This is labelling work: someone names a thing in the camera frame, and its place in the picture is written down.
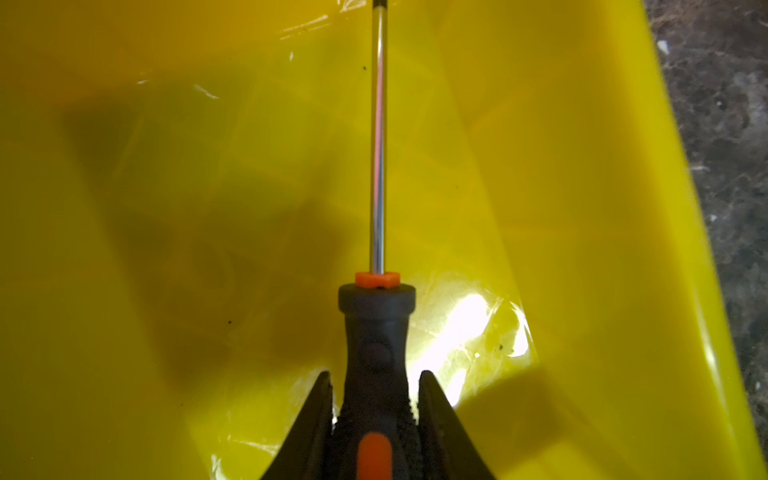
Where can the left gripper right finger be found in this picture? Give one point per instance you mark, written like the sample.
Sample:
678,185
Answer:
447,449

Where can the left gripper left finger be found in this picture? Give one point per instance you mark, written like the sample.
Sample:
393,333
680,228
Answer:
302,454

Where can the yellow plastic bin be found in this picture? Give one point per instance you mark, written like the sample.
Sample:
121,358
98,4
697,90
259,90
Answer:
185,185

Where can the black orange screwdriver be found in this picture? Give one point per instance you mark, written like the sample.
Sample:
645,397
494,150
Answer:
376,435

